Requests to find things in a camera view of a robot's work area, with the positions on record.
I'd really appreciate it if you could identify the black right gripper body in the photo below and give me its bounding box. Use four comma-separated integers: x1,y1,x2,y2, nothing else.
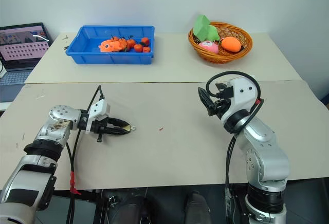
207,97,232,120

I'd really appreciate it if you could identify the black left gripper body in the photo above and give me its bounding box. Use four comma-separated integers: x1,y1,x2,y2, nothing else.
91,119,109,143

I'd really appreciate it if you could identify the orange wicker basket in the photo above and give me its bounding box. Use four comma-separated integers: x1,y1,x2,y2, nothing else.
187,22,254,64

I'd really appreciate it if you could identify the pink round plush toy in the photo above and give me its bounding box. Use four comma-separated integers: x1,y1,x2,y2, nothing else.
197,41,220,54

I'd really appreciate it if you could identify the orange round plush toy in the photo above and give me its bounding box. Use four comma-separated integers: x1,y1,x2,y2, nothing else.
220,36,242,53

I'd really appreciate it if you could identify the green leafy plush toy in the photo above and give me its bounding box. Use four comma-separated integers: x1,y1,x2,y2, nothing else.
193,14,221,42

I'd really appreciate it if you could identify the blue plastic bin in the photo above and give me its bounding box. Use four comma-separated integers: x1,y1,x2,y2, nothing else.
65,25,156,65

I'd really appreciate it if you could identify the orange fish plush toy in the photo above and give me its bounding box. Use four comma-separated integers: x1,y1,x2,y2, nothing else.
99,40,124,53

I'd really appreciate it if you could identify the dark rounded shape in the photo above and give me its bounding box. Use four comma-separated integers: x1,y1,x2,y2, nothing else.
184,190,211,224
102,188,150,224

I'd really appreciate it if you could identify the open laptop computer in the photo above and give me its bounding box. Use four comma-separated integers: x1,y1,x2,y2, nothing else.
0,23,53,104

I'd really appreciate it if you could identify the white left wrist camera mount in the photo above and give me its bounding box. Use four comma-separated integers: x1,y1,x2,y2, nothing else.
86,99,111,134

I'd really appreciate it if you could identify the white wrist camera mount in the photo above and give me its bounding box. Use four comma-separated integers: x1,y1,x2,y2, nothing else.
221,77,260,122
86,99,111,134

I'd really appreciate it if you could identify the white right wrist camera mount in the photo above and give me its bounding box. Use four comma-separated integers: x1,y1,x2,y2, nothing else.
221,77,260,122

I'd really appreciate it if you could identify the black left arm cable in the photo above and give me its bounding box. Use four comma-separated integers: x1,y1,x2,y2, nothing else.
65,85,105,224

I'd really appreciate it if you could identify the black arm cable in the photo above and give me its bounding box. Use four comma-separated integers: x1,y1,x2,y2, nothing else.
65,85,105,224
207,71,265,224

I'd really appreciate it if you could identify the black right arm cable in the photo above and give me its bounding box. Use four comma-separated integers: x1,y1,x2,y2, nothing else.
207,71,265,224

